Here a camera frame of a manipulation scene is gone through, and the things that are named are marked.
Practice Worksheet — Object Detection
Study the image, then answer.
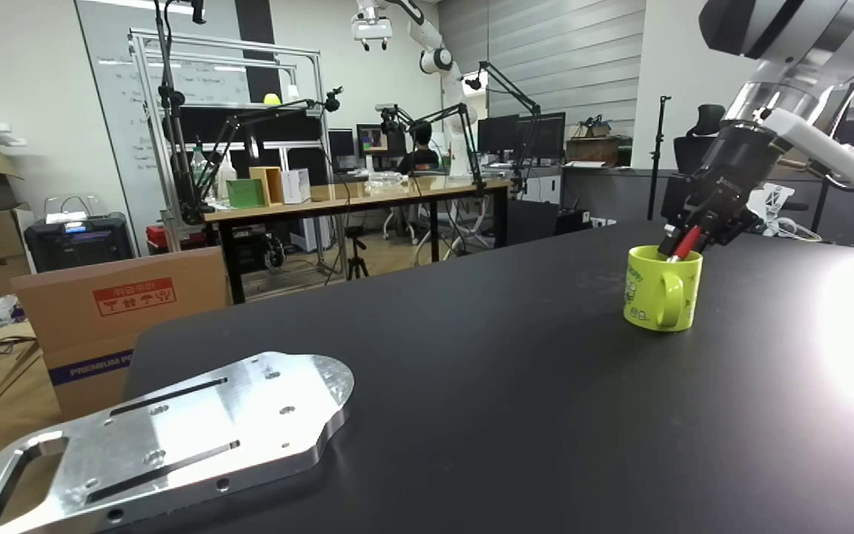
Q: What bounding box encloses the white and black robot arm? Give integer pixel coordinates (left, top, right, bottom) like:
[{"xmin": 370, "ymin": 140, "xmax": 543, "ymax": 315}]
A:
[{"xmin": 657, "ymin": 0, "xmax": 854, "ymax": 257}]

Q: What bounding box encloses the black computer monitor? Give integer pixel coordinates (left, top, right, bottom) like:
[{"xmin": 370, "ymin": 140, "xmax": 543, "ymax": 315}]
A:
[{"xmin": 477, "ymin": 112, "xmax": 566, "ymax": 160}]

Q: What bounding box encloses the black 3D printer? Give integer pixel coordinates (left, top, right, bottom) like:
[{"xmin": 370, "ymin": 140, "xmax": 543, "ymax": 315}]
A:
[{"xmin": 24, "ymin": 214, "xmax": 134, "ymax": 272}]

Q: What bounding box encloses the silver metal mounting plate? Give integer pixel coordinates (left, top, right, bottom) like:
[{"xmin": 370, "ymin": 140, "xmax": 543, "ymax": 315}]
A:
[{"xmin": 0, "ymin": 349, "xmax": 356, "ymax": 534}]

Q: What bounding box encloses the seated person in black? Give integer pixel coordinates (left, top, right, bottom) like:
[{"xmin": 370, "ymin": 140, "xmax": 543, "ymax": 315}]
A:
[{"xmin": 398, "ymin": 121, "xmax": 439, "ymax": 179}]

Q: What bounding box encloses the red marker pen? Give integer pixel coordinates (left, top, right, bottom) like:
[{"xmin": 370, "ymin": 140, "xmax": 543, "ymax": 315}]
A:
[{"xmin": 669, "ymin": 226, "xmax": 702, "ymax": 260}]

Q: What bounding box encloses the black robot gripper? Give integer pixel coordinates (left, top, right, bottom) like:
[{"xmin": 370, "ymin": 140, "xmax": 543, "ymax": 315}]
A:
[{"xmin": 657, "ymin": 121, "xmax": 786, "ymax": 257}]

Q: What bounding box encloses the long wooden office desk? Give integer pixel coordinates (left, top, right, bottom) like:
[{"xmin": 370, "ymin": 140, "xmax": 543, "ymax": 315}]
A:
[{"xmin": 204, "ymin": 179, "xmax": 509, "ymax": 303}]

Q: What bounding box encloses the cardboard box with red label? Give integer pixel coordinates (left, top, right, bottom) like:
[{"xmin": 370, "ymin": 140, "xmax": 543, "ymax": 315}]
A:
[{"xmin": 12, "ymin": 246, "xmax": 229, "ymax": 416}]

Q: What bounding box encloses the yellow-green ceramic mug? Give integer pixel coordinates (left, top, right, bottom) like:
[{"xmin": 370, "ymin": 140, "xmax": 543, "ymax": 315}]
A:
[{"xmin": 623, "ymin": 246, "xmax": 702, "ymax": 333}]

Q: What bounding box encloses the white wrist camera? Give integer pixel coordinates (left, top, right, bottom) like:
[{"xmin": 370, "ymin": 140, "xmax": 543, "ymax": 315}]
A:
[{"xmin": 761, "ymin": 106, "xmax": 854, "ymax": 189}]

